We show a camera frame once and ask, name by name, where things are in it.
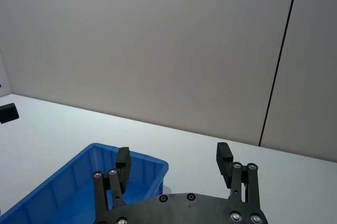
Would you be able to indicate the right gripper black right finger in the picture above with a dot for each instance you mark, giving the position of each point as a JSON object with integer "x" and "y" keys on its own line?
{"x": 226, "y": 166}

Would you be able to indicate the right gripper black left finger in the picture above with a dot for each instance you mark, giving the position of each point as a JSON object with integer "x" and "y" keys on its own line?
{"x": 117, "y": 182}

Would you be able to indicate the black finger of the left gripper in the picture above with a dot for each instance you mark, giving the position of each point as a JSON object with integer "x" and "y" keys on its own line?
{"x": 8, "y": 114}

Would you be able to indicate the blue plastic bin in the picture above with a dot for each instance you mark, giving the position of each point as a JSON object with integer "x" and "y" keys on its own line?
{"x": 65, "y": 182}

